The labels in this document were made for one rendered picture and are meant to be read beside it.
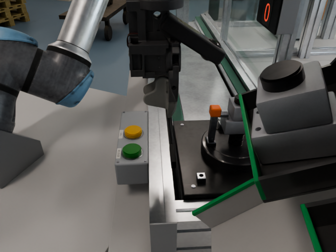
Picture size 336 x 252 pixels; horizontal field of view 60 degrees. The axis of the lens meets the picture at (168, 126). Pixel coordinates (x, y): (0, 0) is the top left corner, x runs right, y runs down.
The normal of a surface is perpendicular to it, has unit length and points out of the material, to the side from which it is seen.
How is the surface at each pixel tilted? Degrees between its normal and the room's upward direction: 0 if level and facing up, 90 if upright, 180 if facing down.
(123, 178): 90
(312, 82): 25
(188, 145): 0
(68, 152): 0
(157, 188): 0
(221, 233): 45
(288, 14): 90
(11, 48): 64
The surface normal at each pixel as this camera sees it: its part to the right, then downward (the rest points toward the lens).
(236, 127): 0.06, 0.56
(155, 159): 0.00, -0.83
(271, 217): -0.70, -0.63
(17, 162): 0.92, 0.22
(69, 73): 0.52, 0.11
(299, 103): -0.27, 0.60
